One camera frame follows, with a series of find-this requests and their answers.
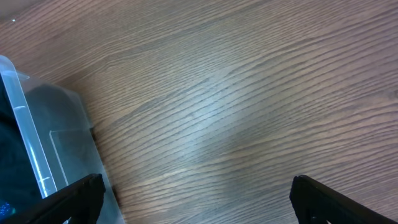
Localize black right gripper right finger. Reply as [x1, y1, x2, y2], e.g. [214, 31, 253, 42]
[289, 175, 397, 224]

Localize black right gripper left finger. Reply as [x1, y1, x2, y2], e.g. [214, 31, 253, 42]
[1, 174, 106, 224]

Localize black garment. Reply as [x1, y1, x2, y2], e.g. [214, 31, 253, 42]
[1, 83, 42, 213]

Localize clear plastic storage bin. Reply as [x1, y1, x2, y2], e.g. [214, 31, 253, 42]
[1, 56, 124, 224]

